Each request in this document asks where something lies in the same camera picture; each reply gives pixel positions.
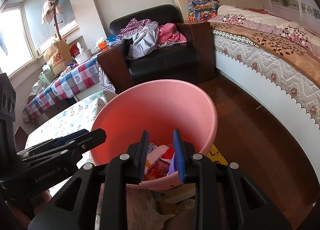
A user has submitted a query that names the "left hand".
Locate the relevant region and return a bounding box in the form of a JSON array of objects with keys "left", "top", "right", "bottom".
[{"left": 6, "top": 189, "right": 52, "bottom": 221}]

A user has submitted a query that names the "yellow paper on floor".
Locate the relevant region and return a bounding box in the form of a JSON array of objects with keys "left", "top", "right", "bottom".
[{"left": 207, "top": 144, "right": 228, "bottom": 166}]

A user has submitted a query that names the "floral white tablecloth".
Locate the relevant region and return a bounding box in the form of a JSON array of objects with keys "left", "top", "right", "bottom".
[{"left": 24, "top": 90, "right": 118, "bottom": 195}]

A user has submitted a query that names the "pink plastic basin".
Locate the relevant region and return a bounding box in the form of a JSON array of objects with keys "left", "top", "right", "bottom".
[{"left": 89, "top": 79, "right": 218, "bottom": 192}]

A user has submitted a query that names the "green tissue box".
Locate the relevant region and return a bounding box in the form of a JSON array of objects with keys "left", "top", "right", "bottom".
[{"left": 39, "top": 69, "right": 55, "bottom": 85}]

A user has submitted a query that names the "checkered tablecloth table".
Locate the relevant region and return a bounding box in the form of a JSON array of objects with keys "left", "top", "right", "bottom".
[{"left": 22, "top": 57, "right": 99, "bottom": 124}]

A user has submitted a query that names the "brown paper shopping bag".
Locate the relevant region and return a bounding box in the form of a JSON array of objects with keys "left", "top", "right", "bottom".
[{"left": 43, "top": 40, "right": 73, "bottom": 77}]

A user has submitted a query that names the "white round container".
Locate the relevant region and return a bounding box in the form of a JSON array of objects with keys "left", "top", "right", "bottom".
[{"left": 74, "top": 42, "right": 92, "bottom": 65}]

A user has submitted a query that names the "black leather armchair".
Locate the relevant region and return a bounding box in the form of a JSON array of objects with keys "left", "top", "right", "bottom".
[{"left": 109, "top": 4, "right": 200, "bottom": 84}]

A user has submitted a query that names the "dark wooden side cabinet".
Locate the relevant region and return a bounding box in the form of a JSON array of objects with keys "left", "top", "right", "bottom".
[{"left": 97, "top": 46, "right": 135, "bottom": 94}]

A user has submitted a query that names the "orange tissue pack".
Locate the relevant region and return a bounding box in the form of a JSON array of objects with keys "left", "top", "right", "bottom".
[{"left": 94, "top": 34, "right": 124, "bottom": 51}]

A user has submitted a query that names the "pile of clothes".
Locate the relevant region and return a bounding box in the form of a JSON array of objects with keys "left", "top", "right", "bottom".
[{"left": 118, "top": 18, "right": 187, "bottom": 60}]

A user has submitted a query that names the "bed with quilted mattress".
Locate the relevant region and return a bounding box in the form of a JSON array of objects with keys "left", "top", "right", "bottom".
[{"left": 208, "top": 5, "right": 320, "bottom": 205}]

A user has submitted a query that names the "colourful cartoon pillow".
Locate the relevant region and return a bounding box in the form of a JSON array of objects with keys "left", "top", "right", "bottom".
[{"left": 188, "top": 0, "right": 220, "bottom": 22}]

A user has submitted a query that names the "wooden coat rack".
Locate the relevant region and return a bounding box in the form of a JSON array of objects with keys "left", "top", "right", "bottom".
[{"left": 41, "top": 0, "right": 63, "bottom": 40}]

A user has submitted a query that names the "brown leaf pattern blanket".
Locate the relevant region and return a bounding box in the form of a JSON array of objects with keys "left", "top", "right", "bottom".
[{"left": 210, "top": 22, "right": 319, "bottom": 86}]

